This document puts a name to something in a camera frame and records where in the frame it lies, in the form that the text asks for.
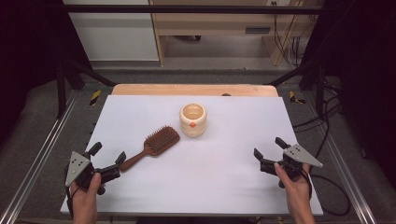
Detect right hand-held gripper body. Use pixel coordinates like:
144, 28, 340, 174
260, 143, 324, 189

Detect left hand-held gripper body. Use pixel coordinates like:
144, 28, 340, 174
64, 151, 122, 196

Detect brown wooden hairbrush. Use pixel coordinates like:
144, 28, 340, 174
120, 125, 181, 173

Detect cream ceramic cup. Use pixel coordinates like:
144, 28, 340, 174
179, 103, 208, 138

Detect person's left hand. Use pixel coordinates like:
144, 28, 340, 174
69, 172, 106, 209

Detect person's right hand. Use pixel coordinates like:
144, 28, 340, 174
274, 161, 313, 207

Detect yellow black tape strip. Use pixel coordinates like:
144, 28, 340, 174
289, 91, 307, 105
89, 90, 103, 106

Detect white table sheet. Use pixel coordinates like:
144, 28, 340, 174
60, 94, 325, 217

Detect black curtain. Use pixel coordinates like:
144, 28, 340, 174
0, 0, 92, 147
302, 0, 396, 189

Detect white cabinet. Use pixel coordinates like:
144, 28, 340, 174
63, 0, 160, 63

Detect light wooden desk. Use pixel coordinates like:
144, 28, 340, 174
148, 0, 325, 67

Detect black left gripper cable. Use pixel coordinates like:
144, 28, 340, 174
64, 181, 77, 219

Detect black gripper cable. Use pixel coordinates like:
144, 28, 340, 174
64, 181, 77, 219
306, 169, 352, 217

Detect black floor cables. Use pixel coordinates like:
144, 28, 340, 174
292, 78, 344, 161

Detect aluminium floor rail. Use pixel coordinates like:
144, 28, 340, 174
303, 92, 378, 224
0, 90, 79, 224

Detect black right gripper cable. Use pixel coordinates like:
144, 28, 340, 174
306, 169, 352, 217

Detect black upright frame post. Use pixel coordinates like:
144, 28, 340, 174
315, 62, 327, 118
56, 62, 67, 119

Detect black diagonal frame strut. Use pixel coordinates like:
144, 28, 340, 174
266, 60, 316, 88
66, 57, 117, 88

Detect hanging cables by desk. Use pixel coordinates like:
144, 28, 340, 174
271, 1, 304, 68

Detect black horizontal frame bar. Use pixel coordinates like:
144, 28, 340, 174
62, 4, 331, 14

